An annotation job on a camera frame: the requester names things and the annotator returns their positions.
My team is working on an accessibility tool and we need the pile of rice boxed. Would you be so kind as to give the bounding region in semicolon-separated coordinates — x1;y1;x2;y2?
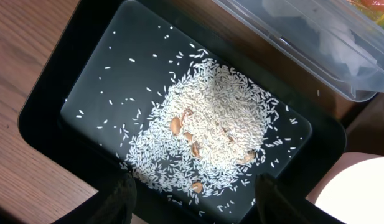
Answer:
75;26;303;217

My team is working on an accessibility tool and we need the white bowl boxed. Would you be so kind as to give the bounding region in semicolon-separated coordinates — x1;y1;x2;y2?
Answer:
306;152;384;223

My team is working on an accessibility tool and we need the green snack wrapper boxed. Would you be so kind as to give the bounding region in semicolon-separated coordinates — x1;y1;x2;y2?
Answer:
347;0;384;29

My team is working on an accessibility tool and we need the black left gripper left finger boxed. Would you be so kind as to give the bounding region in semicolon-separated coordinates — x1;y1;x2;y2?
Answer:
53;172;138;224

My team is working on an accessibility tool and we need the black rectangular tray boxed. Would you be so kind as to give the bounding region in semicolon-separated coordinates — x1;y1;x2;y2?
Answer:
18;1;346;223

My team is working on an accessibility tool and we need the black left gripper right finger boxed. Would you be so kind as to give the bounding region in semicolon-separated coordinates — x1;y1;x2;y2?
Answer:
255;174;342;224

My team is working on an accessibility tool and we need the dark brown serving tray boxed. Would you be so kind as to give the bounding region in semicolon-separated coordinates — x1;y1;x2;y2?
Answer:
345;93;384;156

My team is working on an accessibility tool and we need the clear plastic bin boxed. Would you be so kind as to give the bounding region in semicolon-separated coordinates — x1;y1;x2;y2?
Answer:
215;0;384;102

